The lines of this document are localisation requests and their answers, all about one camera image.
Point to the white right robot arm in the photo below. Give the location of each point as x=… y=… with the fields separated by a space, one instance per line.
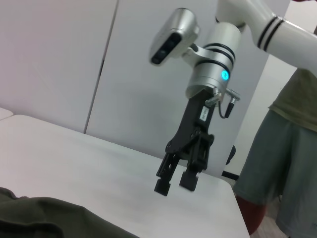
x=223 y=37

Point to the white partition panel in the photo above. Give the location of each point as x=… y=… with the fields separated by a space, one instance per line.
x=49 y=62
x=148 y=99

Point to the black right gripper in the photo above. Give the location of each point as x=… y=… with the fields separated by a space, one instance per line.
x=190 y=134

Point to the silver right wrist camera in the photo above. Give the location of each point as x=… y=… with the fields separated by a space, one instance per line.
x=173 y=32

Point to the dark green t-shirt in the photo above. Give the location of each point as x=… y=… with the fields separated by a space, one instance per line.
x=62 y=218

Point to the person in olive shirt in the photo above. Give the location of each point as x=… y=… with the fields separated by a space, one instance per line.
x=284 y=161

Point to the black office chair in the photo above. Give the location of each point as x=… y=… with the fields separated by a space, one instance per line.
x=231 y=155

